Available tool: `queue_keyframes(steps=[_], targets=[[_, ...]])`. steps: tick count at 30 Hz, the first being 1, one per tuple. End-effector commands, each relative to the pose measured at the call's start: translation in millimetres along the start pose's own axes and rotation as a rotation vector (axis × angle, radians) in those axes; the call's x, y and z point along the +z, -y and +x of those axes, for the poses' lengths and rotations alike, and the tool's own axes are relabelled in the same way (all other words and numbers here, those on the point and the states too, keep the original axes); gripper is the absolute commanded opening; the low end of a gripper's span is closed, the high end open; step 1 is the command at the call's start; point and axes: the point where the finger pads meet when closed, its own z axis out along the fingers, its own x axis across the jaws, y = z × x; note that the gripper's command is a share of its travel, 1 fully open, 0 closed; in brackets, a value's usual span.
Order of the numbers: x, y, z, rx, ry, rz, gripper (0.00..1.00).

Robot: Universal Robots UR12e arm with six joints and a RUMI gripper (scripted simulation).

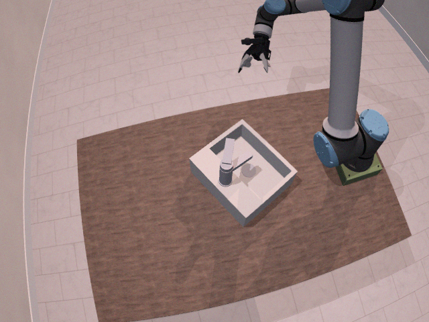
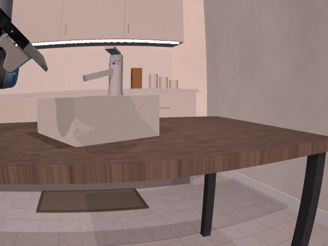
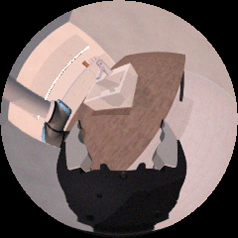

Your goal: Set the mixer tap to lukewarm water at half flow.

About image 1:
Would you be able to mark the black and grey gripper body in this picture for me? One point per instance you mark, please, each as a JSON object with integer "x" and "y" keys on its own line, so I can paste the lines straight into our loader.
{"x": 255, "y": 49}

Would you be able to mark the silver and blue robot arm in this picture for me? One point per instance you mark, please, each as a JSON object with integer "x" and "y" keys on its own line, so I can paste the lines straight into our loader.
{"x": 343, "y": 139}

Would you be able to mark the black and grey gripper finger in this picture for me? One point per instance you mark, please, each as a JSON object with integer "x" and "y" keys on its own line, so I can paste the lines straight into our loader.
{"x": 263, "y": 56}
{"x": 245, "y": 61}

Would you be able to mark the grey mixer tap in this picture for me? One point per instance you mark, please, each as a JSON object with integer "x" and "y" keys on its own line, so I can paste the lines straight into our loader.
{"x": 227, "y": 166}

